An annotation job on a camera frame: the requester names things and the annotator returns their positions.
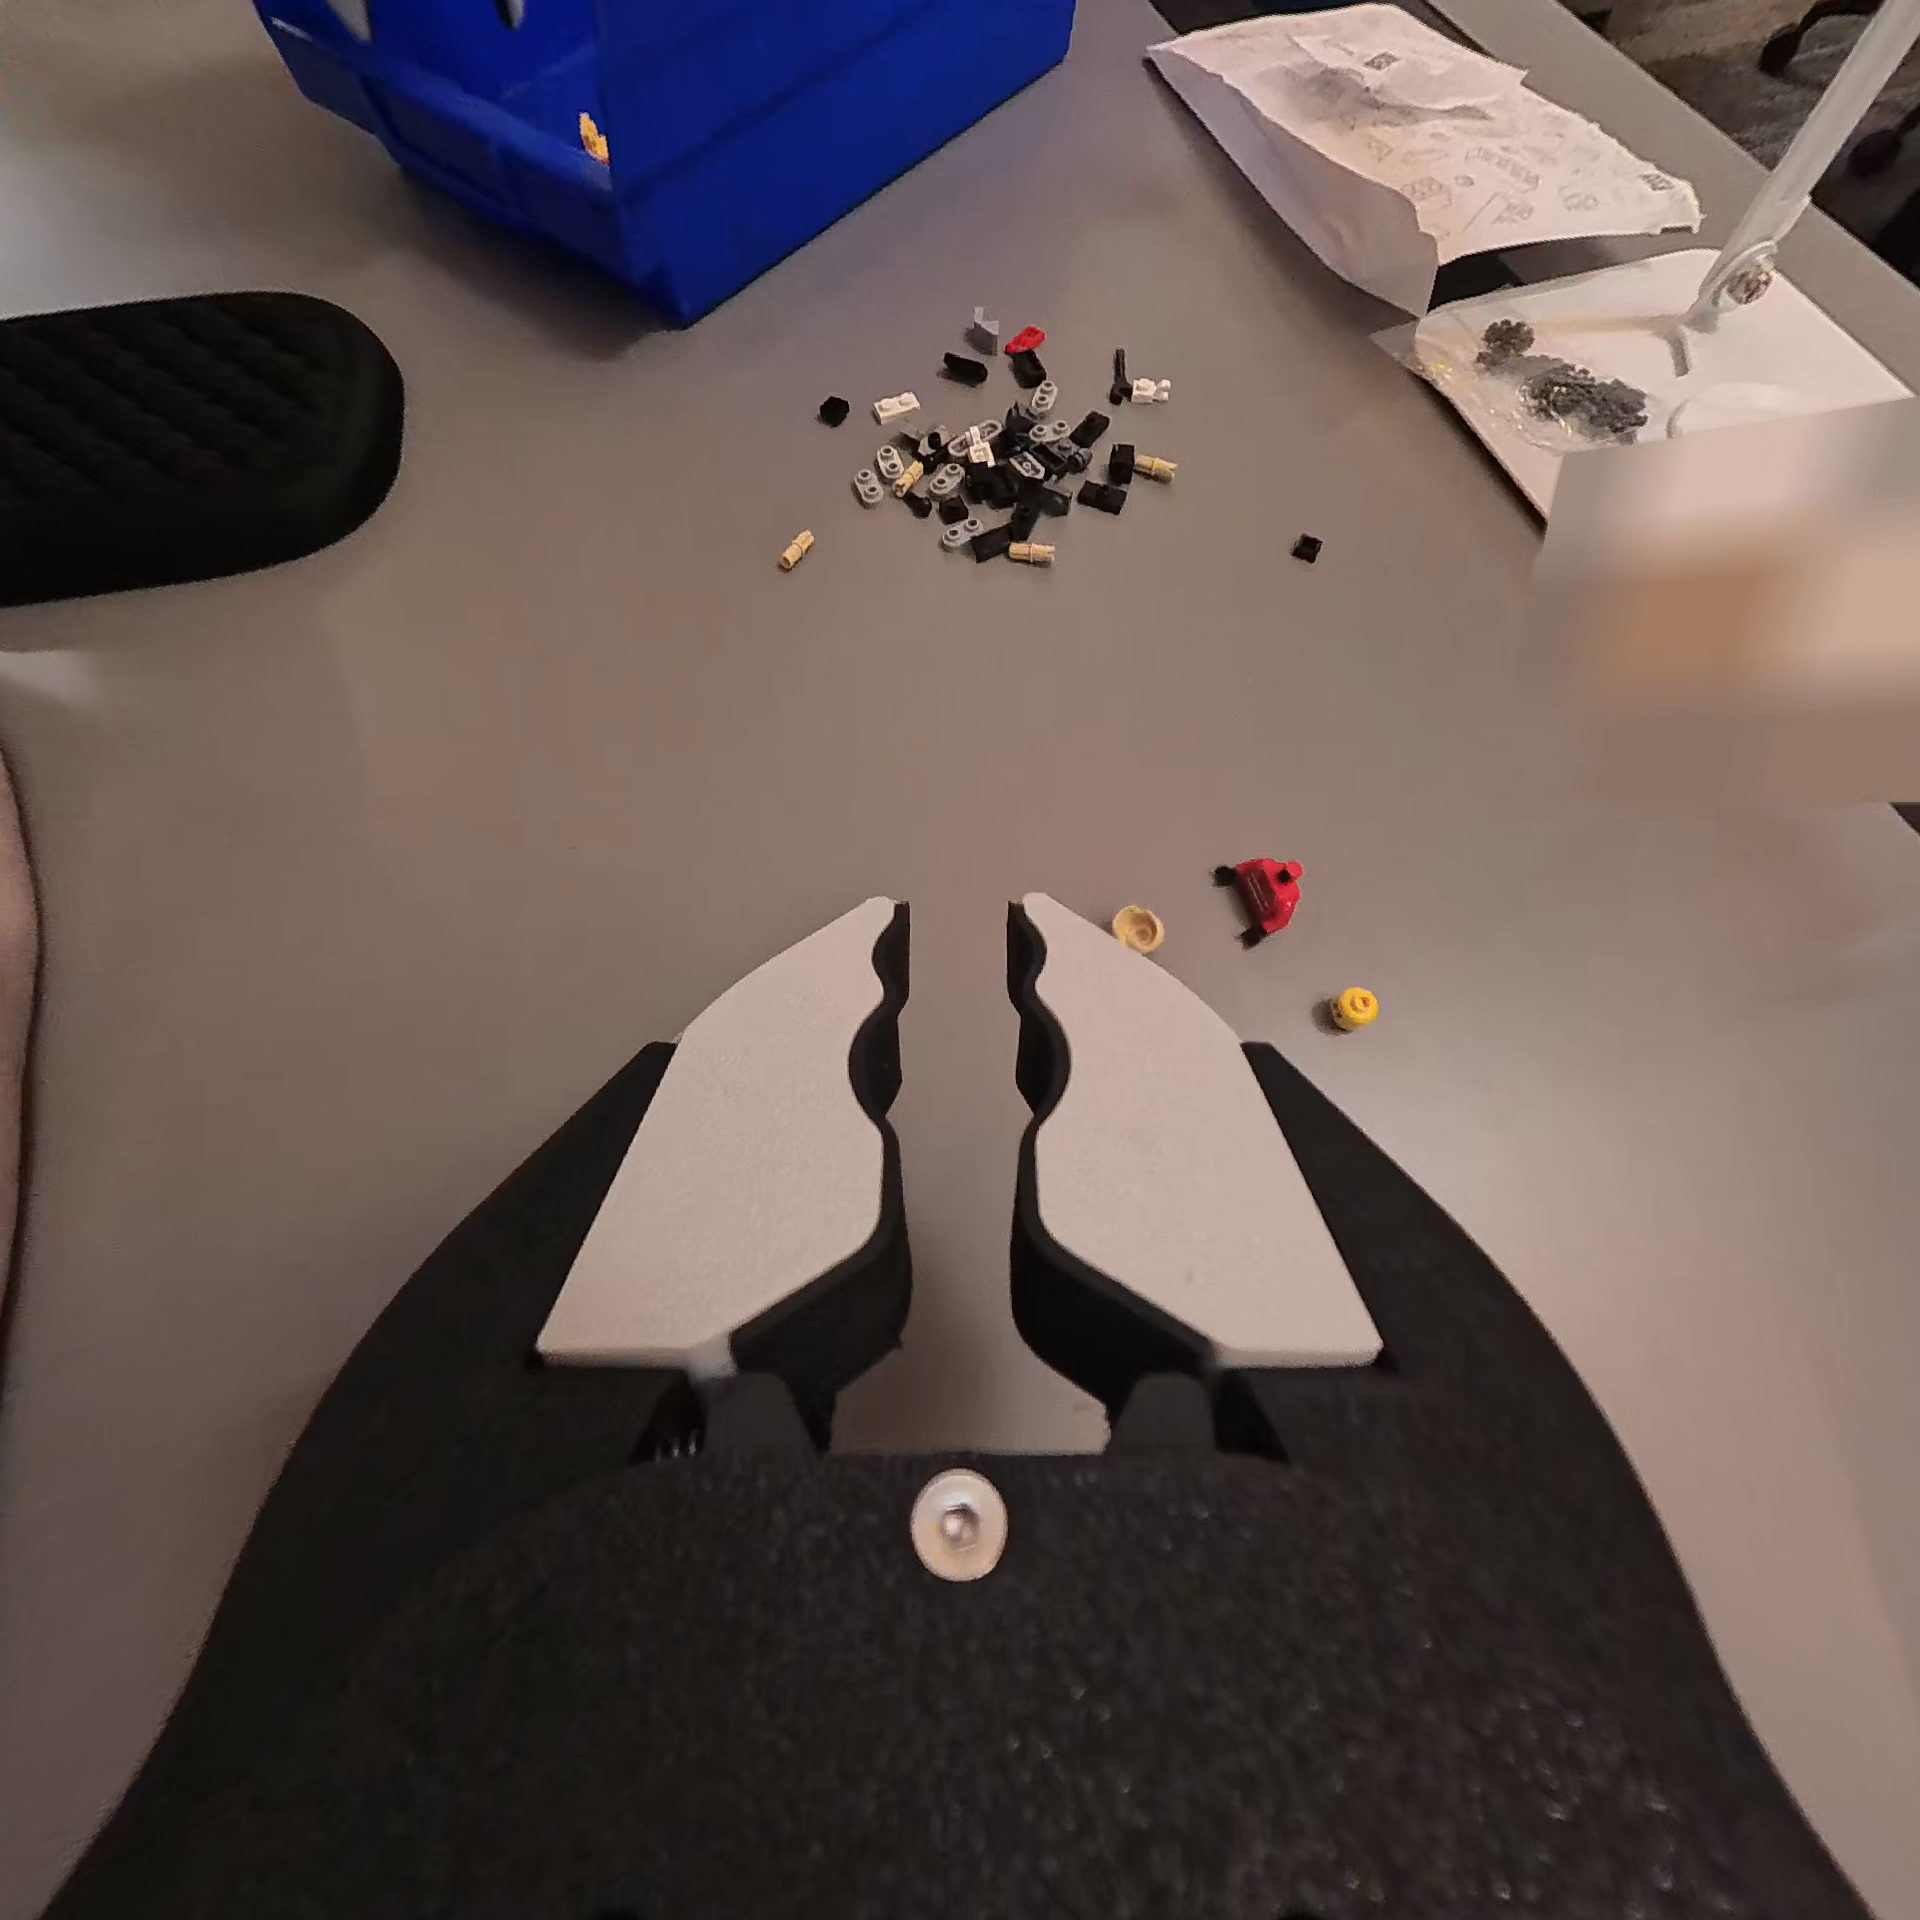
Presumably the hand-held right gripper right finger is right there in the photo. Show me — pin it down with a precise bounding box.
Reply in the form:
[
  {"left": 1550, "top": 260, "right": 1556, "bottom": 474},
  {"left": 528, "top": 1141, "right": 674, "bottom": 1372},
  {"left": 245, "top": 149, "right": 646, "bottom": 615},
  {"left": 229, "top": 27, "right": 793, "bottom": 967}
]
[{"left": 1004, "top": 891, "right": 1384, "bottom": 1456}]

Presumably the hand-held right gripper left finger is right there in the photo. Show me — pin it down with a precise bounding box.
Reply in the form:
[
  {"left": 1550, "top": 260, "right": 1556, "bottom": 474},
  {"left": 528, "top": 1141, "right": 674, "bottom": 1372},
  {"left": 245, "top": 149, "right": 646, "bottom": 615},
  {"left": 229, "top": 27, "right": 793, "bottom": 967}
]
[{"left": 533, "top": 897, "right": 915, "bottom": 1456}]

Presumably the red toy figure torso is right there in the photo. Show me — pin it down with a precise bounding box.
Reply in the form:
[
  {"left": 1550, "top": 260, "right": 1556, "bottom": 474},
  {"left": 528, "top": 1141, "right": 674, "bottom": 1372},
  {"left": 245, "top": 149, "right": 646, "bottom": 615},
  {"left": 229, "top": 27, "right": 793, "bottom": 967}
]
[{"left": 1214, "top": 859, "right": 1305, "bottom": 946}]

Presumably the pile of small toy bricks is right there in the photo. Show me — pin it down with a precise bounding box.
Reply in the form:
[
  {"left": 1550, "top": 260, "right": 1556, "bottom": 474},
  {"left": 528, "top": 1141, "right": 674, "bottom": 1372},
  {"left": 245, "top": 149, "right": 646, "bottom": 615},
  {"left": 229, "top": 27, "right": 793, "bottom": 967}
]
[{"left": 776, "top": 306, "right": 1324, "bottom": 575}]

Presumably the blue plastic bin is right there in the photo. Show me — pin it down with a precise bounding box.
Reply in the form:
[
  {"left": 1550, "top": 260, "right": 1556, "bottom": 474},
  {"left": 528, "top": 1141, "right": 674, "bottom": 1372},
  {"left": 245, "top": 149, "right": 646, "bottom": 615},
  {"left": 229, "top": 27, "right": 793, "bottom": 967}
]
[{"left": 250, "top": 0, "right": 1078, "bottom": 330}]

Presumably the grey desk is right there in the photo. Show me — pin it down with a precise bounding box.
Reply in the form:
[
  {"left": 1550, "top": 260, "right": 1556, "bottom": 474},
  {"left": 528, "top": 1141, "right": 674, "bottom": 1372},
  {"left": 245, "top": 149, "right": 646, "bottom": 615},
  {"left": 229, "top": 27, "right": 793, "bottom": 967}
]
[{"left": 0, "top": 0, "right": 1920, "bottom": 1920}]

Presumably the clear bag of small parts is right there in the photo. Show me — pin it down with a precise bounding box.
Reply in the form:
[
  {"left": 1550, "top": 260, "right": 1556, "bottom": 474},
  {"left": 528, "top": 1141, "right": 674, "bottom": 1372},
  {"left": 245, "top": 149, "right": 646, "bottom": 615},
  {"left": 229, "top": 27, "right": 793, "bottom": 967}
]
[{"left": 1371, "top": 306, "right": 1664, "bottom": 453}]

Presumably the black padded armrest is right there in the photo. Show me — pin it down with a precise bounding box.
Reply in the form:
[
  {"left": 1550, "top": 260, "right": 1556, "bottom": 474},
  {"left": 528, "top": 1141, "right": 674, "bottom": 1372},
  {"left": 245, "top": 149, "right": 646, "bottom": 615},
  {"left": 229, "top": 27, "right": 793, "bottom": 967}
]
[{"left": 0, "top": 292, "right": 406, "bottom": 609}]

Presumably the white printed paper bag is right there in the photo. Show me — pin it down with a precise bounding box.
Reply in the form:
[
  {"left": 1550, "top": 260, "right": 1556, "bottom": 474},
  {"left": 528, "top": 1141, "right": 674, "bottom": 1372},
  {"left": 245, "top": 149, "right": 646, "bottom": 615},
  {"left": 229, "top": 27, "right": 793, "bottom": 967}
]
[{"left": 1146, "top": 2, "right": 1704, "bottom": 315}]

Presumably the white and wood book stand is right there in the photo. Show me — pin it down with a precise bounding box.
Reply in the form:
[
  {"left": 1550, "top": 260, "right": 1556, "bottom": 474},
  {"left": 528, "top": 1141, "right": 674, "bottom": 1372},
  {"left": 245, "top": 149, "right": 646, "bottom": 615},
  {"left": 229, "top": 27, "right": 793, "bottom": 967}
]
[{"left": 1417, "top": 0, "right": 1920, "bottom": 521}]

